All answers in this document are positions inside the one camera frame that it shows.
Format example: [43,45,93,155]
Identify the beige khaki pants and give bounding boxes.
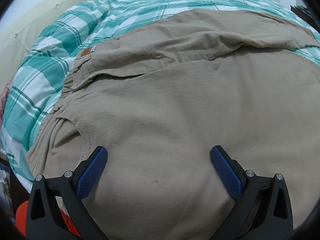
[25,9,319,239]

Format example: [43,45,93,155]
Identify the pink cloth by bed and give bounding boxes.
[0,82,11,123]

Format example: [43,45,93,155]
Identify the teal plaid bed cover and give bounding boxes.
[1,0,308,190]

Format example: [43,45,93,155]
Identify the cream padded headboard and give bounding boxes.
[1,0,90,90]

